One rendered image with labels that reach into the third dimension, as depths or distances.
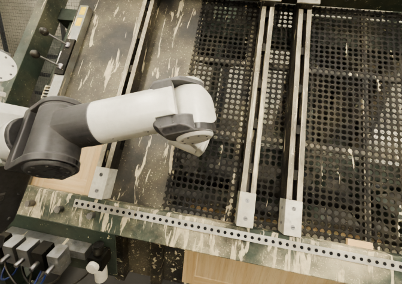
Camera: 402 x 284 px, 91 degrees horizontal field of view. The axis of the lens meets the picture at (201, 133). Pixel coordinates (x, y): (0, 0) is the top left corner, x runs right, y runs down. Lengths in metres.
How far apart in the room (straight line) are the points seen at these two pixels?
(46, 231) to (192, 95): 0.91
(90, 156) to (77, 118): 0.61
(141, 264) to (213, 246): 0.72
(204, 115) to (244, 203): 0.50
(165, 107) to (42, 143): 0.23
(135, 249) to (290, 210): 0.93
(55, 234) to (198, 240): 0.60
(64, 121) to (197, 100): 0.25
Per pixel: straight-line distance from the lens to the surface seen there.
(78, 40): 1.31
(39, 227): 1.13
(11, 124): 0.54
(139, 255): 1.44
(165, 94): 0.38
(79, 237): 1.04
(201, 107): 0.40
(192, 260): 1.31
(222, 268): 1.33
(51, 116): 0.48
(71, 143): 0.46
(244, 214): 0.82
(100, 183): 0.93
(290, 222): 0.86
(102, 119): 0.41
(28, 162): 0.45
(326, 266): 0.96
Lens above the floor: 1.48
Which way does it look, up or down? 20 degrees down
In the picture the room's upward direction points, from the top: 6 degrees clockwise
